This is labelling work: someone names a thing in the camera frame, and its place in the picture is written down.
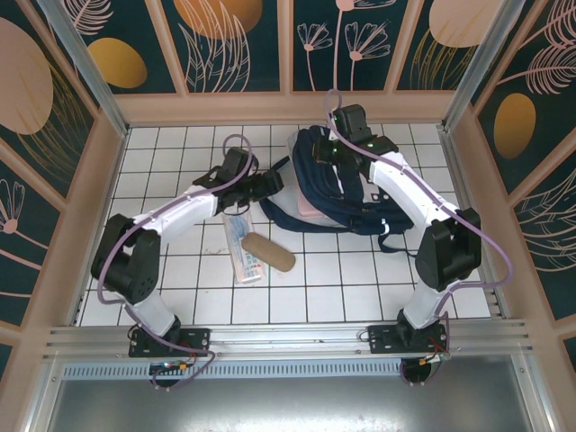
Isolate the navy blue backpack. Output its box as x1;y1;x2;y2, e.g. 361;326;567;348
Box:
258;125;419;259

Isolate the clear pouch with blue pens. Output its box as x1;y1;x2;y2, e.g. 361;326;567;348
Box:
222;211;267;284

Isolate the pink pencil case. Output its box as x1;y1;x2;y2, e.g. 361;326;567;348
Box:
294;186;332;222

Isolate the brown oval case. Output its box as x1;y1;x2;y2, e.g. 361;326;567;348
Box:
240;232;296;274

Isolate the grey metal sheet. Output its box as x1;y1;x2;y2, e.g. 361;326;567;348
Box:
26;376;557;432

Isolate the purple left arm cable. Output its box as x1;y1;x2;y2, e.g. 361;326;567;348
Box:
97;133;260;392

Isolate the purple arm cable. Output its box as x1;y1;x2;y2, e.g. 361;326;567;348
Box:
97;133;260;392
323;88;516;389

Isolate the aluminium corner post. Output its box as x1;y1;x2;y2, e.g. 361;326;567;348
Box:
36;0;131;139
441;0;514;132

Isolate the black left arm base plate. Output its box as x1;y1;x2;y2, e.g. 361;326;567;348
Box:
129;327;212;359

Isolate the aluminium mounting rail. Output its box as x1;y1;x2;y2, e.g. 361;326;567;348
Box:
42;319;535;361

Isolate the perforated metal cable tray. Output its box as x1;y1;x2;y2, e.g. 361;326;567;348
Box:
60;363;518;379

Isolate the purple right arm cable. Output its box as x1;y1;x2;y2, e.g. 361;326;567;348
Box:
323;88;516;389

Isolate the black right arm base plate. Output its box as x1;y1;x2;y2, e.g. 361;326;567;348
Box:
367;323;451;357

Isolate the aluminium side rail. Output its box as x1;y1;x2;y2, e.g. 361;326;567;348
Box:
436;123;513;321
67;287;87;327

